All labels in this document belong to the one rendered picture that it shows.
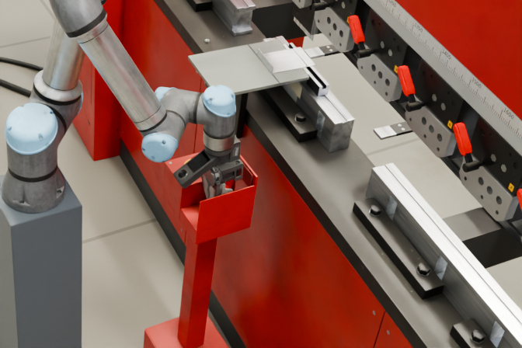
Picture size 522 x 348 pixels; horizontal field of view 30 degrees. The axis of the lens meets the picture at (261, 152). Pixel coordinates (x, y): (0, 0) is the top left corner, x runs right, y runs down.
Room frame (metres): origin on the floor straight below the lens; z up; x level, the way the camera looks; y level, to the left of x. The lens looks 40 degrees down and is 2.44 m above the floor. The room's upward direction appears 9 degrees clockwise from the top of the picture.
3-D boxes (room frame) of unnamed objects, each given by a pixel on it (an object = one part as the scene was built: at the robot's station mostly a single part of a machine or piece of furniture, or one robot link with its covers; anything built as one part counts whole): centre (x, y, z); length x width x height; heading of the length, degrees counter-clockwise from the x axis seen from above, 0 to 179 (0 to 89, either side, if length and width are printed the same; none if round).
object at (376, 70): (1.83, -0.26, 1.26); 0.15 x 0.09 x 0.17; 33
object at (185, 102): (1.80, 0.21, 1.03); 0.11 x 0.11 x 0.08; 84
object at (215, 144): (1.81, 0.11, 0.96); 0.08 x 0.08 x 0.05
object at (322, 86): (2.11, -0.08, 0.99); 0.20 x 0.03 x 0.03; 33
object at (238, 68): (2.07, 0.07, 1.00); 0.26 x 0.18 x 0.01; 123
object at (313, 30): (2.15, -0.06, 1.13); 0.10 x 0.02 x 0.10; 33
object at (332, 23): (2.00, -0.15, 1.26); 0.15 x 0.09 x 0.17; 33
